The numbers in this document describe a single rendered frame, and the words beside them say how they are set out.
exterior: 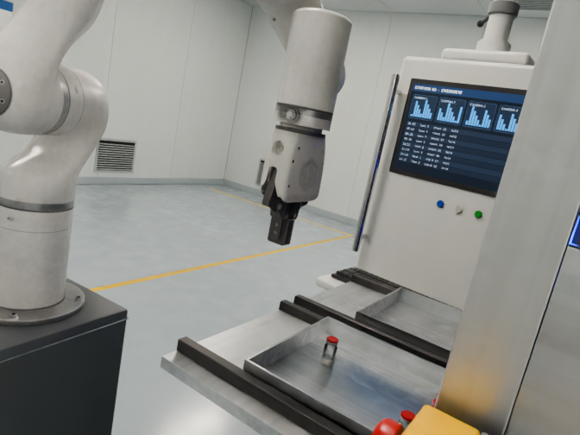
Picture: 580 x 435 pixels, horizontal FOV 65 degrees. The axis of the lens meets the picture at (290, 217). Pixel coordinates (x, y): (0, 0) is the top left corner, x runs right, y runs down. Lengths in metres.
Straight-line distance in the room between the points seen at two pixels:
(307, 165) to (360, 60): 6.22
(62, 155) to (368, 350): 0.64
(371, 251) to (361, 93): 5.24
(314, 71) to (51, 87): 0.40
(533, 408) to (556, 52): 0.31
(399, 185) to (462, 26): 5.02
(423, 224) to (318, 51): 0.99
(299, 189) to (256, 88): 7.12
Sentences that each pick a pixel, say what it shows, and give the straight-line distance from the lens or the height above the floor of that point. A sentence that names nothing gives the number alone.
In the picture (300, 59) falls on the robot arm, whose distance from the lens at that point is 0.65.
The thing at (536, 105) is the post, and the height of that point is 1.32.
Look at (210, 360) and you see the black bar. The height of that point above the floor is 0.90.
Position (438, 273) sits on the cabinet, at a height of 0.89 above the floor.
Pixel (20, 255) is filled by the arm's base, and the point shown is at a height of 0.97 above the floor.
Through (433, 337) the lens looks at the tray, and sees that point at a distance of 1.05.
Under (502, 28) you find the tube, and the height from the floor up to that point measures 1.66.
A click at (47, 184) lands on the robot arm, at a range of 0.84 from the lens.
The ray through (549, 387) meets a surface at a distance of 0.48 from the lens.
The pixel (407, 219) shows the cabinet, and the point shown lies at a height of 1.03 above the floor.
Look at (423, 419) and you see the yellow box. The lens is 0.46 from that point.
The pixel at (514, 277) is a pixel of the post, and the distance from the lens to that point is 0.46.
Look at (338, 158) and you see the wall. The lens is 6.80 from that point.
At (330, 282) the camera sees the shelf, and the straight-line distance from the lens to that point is 1.46.
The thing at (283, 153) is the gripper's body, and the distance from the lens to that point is 0.64.
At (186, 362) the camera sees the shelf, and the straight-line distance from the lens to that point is 0.75.
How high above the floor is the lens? 1.26
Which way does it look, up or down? 12 degrees down
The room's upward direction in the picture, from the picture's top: 11 degrees clockwise
